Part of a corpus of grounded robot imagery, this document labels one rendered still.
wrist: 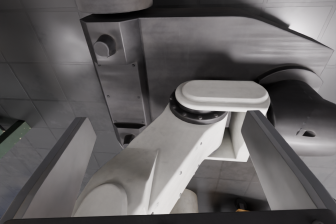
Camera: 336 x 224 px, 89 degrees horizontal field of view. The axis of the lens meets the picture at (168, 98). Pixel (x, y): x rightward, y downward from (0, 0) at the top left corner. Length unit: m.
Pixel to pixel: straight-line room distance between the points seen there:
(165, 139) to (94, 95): 0.59
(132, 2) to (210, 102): 0.29
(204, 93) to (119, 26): 0.25
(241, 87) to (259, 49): 0.13
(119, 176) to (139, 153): 0.06
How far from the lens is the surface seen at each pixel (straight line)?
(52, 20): 0.79
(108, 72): 0.53
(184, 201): 1.35
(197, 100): 0.37
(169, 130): 0.36
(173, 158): 0.32
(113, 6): 0.46
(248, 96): 0.40
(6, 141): 1.20
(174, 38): 0.47
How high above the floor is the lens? 0.61
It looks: 53 degrees down
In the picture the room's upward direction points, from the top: 170 degrees counter-clockwise
